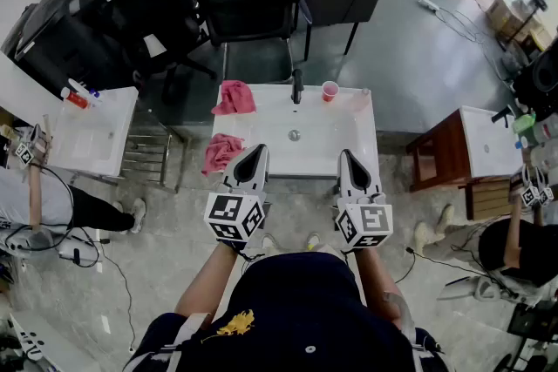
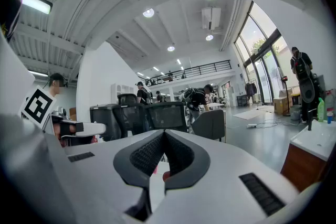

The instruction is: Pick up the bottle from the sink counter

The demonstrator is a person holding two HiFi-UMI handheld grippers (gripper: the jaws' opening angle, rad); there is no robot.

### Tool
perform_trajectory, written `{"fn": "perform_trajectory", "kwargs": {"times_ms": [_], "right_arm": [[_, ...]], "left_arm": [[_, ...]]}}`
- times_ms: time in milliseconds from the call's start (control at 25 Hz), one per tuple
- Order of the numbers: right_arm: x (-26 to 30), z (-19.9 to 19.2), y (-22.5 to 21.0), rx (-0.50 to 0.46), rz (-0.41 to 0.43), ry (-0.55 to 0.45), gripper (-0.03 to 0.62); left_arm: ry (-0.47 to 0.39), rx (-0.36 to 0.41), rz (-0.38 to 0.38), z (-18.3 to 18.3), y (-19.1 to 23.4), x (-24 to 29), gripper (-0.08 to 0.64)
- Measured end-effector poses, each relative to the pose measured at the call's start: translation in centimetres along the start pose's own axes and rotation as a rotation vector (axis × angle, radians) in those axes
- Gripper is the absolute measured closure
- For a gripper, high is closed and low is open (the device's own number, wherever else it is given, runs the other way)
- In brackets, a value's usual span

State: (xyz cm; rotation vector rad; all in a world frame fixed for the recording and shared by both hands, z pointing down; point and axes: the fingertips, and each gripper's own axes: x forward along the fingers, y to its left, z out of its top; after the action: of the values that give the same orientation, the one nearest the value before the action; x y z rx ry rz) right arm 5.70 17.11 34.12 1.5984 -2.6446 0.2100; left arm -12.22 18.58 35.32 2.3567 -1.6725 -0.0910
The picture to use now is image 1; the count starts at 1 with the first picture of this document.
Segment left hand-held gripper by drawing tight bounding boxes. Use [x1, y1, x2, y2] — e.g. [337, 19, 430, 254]
[203, 144, 270, 241]

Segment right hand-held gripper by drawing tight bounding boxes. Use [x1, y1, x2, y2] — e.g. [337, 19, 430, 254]
[335, 149, 394, 252]

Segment person's right forearm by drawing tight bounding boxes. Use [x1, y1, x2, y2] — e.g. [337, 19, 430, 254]
[352, 247, 405, 328]

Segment person's left forearm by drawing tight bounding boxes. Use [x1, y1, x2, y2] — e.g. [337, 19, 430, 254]
[174, 241, 240, 319]

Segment pink cloth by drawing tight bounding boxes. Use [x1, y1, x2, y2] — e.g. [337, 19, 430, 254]
[211, 79, 257, 116]
[201, 132, 246, 177]

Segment person's beige trousers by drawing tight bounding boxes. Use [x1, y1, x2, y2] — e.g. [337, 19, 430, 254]
[311, 242, 348, 262]

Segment brown wooden cabinet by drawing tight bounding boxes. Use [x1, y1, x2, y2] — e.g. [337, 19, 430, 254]
[405, 108, 474, 193]

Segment pink plastic cup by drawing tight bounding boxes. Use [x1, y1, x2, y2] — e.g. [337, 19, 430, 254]
[321, 80, 340, 103]

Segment metal rack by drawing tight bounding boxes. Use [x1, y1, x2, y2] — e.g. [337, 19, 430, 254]
[121, 108, 184, 193]

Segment black faucet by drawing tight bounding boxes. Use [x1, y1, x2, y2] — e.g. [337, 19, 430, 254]
[290, 68, 305, 105]
[491, 105, 516, 130]

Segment wooden drawer stool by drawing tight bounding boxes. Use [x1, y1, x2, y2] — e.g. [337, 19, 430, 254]
[464, 178, 515, 221]

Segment person's dark navy shirt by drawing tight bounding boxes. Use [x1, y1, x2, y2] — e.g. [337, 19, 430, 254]
[124, 252, 450, 372]

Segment dark grey chair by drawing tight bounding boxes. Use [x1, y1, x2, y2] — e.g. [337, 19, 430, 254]
[300, 0, 385, 62]

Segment red and white tube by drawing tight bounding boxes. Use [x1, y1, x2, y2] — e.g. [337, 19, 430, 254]
[60, 86, 92, 110]

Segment black office chair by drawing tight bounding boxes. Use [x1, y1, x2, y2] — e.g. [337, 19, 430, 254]
[80, 0, 218, 101]

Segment cardboard boxes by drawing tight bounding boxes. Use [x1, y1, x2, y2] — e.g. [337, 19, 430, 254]
[486, 0, 555, 53]

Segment black printer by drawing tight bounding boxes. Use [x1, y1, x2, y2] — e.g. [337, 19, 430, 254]
[2, 0, 132, 97]

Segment floor cable bundle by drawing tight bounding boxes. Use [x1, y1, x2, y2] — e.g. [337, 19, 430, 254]
[435, 6, 502, 79]

